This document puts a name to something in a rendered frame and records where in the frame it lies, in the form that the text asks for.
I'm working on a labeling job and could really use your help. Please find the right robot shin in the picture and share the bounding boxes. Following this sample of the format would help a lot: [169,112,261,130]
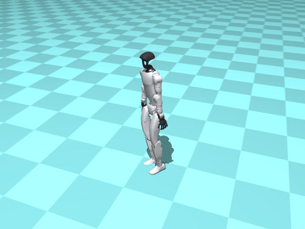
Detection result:
[145,137,154,160]

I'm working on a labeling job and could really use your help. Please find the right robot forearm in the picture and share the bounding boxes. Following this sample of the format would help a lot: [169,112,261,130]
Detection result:
[141,90,147,105]

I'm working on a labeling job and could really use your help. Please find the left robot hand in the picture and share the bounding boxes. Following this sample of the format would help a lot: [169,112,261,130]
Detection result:
[158,114,168,130]

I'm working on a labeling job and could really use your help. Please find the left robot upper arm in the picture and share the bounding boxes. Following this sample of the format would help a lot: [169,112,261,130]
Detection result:
[152,74,162,101]

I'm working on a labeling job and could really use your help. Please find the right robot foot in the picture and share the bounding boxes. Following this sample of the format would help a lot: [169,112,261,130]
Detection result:
[144,157,156,165]

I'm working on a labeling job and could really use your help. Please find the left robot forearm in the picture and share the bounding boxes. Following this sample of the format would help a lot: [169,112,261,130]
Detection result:
[155,96,163,118]

